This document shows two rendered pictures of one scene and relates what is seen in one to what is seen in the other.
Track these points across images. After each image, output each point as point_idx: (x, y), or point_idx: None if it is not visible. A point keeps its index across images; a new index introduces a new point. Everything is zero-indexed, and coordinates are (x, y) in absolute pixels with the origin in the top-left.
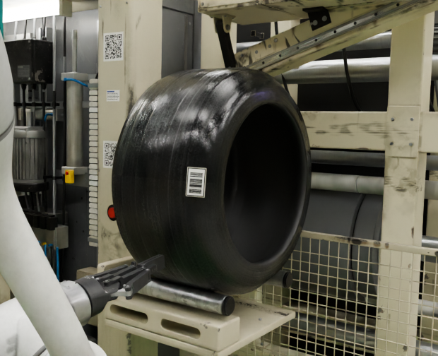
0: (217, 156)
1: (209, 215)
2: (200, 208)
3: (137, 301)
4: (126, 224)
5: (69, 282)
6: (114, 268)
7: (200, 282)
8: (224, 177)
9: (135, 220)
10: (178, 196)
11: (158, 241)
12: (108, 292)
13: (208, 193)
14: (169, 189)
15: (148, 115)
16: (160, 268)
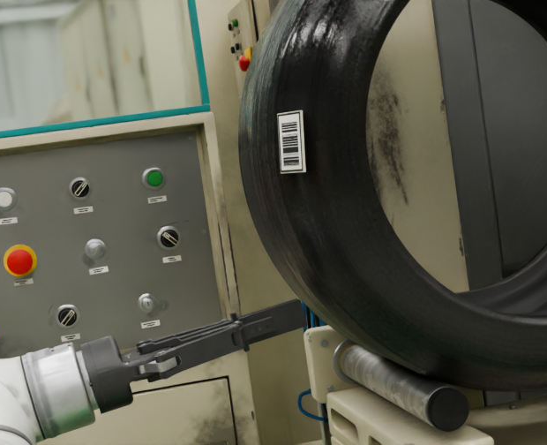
0: (337, 82)
1: (333, 209)
2: (312, 195)
3: (358, 402)
4: (265, 245)
5: (65, 345)
6: (201, 327)
7: (390, 358)
8: (363, 125)
9: (266, 236)
10: (275, 177)
11: (294, 272)
12: (130, 365)
13: (321, 162)
14: (265, 165)
15: (269, 26)
16: (294, 327)
